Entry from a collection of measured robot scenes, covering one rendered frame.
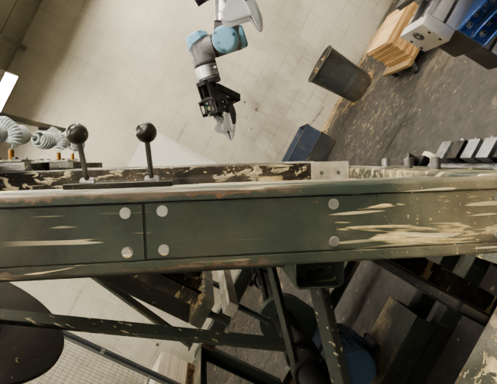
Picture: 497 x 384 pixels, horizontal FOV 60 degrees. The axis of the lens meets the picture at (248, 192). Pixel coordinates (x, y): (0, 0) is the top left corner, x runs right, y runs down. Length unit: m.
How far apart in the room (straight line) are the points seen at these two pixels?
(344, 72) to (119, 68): 3.12
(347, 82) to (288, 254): 4.97
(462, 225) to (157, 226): 0.43
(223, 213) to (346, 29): 6.32
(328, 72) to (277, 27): 1.45
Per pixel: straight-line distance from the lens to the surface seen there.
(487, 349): 0.82
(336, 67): 5.46
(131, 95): 6.44
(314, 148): 5.41
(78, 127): 0.80
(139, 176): 1.35
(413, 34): 1.37
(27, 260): 0.62
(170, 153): 4.93
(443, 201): 0.66
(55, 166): 1.87
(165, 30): 6.54
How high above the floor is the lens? 1.33
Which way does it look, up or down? 7 degrees down
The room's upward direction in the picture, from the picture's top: 62 degrees counter-clockwise
